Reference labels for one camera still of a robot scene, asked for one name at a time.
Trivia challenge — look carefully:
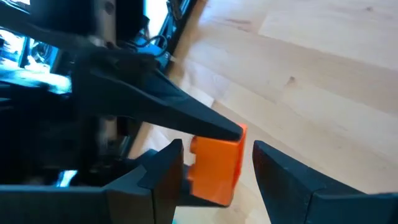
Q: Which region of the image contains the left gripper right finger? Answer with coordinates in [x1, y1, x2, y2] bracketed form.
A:
[252, 139, 398, 224]

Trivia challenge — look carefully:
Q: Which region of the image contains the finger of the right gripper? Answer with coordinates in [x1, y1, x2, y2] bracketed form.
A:
[72, 70, 243, 141]
[178, 164, 231, 208]

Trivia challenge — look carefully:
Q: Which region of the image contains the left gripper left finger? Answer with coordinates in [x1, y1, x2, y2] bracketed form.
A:
[104, 139, 185, 224]

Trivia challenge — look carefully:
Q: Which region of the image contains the small orange toy block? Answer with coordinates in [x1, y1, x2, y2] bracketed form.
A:
[186, 123, 249, 207]

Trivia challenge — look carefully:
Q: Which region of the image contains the black aluminium table frame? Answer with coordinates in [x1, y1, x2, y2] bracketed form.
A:
[164, 0, 200, 63]

